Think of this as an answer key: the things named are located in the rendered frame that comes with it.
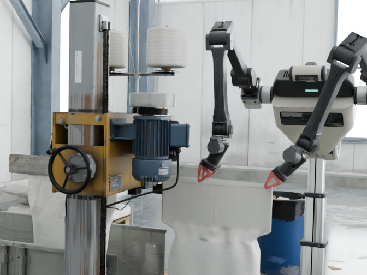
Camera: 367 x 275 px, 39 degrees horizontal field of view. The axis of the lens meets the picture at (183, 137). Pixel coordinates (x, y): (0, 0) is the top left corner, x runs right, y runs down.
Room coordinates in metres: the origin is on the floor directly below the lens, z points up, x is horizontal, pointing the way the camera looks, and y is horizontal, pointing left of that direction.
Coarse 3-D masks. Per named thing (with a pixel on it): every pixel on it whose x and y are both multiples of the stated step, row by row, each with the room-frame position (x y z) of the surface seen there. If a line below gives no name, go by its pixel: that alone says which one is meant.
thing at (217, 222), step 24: (168, 192) 2.32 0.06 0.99; (192, 192) 2.26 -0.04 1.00; (216, 192) 2.21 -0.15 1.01; (240, 192) 2.19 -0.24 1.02; (264, 192) 2.16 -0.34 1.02; (168, 216) 2.31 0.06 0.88; (192, 216) 2.26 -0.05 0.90; (216, 216) 2.21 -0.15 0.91; (240, 216) 2.19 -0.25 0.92; (264, 216) 2.16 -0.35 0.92; (192, 240) 2.21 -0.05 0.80; (216, 240) 2.18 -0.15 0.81; (240, 240) 2.16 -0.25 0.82; (168, 264) 2.27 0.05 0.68; (192, 264) 2.20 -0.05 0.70; (216, 264) 2.15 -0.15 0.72; (240, 264) 2.13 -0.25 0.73
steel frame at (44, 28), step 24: (48, 0) 7.94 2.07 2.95; (144, 0) 10.93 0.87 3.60; (24, 24) 7.52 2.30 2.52; (48, 24) 7.94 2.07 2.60; (144, 24) 10.93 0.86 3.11; (48, 48) 7.94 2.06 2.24; (144, 48) 10.93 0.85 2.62; (48, 72) 7.94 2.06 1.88; (144, 72) 10.92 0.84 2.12; (48, 96) 7.94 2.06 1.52; (48, 120) 7.93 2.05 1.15; (48, 144) 7.93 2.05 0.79
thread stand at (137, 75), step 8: (136, 48) 2.19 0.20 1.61; (136, 56) 2.19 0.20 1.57; (136, 64) 2.19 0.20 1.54; (112, 72) 2.19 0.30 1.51; (120, 72) 2.21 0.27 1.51; (136, 72) 2.19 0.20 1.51; (152, 72) 2.14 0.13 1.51; (160, 72) 2.13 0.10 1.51; (168, 72) 2.12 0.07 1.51; (176, 72) 2.11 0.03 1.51; (136, 80) 2.19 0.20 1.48; (136, 88) 2.19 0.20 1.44
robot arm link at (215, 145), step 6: (228, 132) 2.20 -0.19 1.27; (210, 138) 2.15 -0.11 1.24; (216, 138) 2.14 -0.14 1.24; (222, 138) 2.18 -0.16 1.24; (228, 138) 2.20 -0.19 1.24; (210, 144) 2.15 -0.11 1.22; (216, 144) 2.14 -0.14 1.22; (222, 144) 2.17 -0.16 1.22; (210, 150) 2.15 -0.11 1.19; (216, 150) 2.14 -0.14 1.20; (222, 150) 2.17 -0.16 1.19
